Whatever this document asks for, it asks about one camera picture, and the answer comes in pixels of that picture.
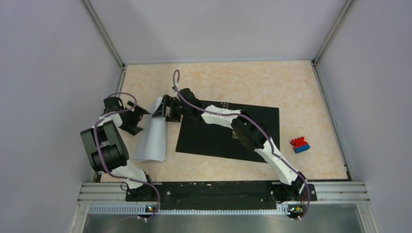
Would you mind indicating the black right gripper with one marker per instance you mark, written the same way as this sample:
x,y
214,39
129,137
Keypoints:
x,y
169,102

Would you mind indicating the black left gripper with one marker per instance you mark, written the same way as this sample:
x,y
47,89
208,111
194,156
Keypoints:
x,y
138,113

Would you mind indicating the white paper stack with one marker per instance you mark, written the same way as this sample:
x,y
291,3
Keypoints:
x,y
153,144

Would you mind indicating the black file folder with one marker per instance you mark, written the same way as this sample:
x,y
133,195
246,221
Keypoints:
x,y
218,141

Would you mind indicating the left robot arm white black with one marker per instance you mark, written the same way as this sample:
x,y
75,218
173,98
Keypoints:
x,y
106,150

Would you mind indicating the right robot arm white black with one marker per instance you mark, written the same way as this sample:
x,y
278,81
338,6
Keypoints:
x,y
254,137

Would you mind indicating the red blue toy block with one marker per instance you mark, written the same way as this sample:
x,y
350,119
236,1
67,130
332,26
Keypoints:
x,y
299,145

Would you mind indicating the aluminium frame rail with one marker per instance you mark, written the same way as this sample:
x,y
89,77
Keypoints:
x,y
109,198

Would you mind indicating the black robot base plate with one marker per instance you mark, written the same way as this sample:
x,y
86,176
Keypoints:
x,y
237,195

